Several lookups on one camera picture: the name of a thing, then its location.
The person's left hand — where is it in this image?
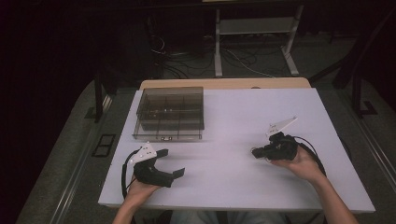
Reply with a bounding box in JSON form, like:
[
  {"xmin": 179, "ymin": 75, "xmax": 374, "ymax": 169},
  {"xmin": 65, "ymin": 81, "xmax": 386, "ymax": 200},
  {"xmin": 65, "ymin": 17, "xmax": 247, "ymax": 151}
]
[{"xmin": 125, "ymin": 176, "xmax": 163, "ymax": 206}]

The tangle of floor cables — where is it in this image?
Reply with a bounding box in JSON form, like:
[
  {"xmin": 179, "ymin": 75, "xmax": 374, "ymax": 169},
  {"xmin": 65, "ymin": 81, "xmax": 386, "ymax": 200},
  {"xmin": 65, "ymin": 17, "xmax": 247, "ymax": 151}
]
[{"xmin": 148, "ymin": 34, "xmax": 275, "ymax": 78}]

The right hand-held gripper black cable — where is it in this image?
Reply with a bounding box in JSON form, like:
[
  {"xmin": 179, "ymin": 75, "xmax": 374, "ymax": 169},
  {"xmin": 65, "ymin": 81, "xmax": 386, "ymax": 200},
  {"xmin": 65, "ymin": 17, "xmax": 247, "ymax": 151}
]
[{"xmin": 292, "ymin": 135, "xmax": 327, "ymax": 176}]

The aluminium rail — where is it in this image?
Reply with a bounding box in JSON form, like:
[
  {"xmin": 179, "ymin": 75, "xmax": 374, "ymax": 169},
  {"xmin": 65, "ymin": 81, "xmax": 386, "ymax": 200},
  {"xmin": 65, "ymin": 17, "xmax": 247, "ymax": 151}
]
[
  {"xmin": 345, "ymin": 90, "xmax": 396, "ymax": 185},
  {"xmin": 49, "ymin": 92, "xmax": 115, "ymax": 224}
]

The black metal stand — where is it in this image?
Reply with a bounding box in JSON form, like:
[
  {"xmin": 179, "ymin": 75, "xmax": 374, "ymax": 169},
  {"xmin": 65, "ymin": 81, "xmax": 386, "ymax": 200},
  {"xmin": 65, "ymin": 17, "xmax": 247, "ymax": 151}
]
[
  {"xmin": 351, "ymin": 74, "xmax": 378, "ymax": 119},
  {"xmin": 84, "ymin": 71, "xmax": 120, "ymax": 123}
]

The hand-held gripper black cable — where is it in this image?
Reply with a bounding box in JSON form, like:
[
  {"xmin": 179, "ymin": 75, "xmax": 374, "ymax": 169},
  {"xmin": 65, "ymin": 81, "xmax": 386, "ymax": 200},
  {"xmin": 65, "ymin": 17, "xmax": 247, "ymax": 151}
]
[
  {"xmin": 120, "ymin": 148, "xmax": 141, "ymax": 200},
  {"xmin": 292, "ymin": 135, "xmax": 327, "ymax": 176}
]

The person's right hand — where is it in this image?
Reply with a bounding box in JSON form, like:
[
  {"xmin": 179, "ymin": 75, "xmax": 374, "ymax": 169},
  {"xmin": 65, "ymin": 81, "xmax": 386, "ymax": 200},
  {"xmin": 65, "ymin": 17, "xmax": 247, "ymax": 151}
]
[{"xmin": 270, "ymin": 144, "xmax": 325, "ymax": 185}]

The white metal stand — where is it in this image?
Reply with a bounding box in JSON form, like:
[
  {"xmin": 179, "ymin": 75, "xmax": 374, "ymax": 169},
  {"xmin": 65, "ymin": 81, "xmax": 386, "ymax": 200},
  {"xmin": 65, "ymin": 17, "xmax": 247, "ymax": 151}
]
[{"xmin": 214, "ymin": 4, "xmax": 304, "ymax": 78}]

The left hand-held gripper black cable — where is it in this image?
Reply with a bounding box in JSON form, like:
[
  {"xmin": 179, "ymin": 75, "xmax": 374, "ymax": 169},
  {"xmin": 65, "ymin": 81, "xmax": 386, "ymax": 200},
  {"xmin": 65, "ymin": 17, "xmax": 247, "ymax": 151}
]
[{"xmin": 120, "ymin": 148, "xmax": 141, "ymax": 200}]

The wooden table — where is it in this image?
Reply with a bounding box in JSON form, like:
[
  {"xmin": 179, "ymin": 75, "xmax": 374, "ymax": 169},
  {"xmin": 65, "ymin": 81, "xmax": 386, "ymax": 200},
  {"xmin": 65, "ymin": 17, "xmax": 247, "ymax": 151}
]
[{"xmin": 138, "ymin": 77, "xmax": 312, "ymax": 91}]

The smoky transparent drawer box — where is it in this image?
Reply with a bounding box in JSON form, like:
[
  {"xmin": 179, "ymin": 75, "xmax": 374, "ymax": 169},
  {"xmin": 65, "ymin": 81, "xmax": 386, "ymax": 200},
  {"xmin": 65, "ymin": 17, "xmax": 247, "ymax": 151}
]
[{"xmin": 135, "ymin": 86, "xmax": 205, "ymax": 132}]

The white foam board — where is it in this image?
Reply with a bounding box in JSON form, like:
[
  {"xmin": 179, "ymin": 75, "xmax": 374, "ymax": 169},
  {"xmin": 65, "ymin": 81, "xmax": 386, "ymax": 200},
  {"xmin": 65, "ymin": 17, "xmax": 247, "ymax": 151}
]
[{"xmin": 97, "ymin": 88, "xmax": 376, "ymax": 214}]

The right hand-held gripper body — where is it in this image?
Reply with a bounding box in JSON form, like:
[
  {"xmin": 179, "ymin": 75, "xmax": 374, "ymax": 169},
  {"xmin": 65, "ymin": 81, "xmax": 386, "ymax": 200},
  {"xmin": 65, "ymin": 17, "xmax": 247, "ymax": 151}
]
[{"xmin": 264, "ymin": 116, "xmax": 299, "ymax": 161}]

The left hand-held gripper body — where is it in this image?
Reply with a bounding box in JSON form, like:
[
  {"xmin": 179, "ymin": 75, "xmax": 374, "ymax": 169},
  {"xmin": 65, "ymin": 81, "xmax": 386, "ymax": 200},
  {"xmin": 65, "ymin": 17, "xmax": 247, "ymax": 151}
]
[{"xmin": 129, "ymin": 141, "xmax": 176, "ymax": 189}]

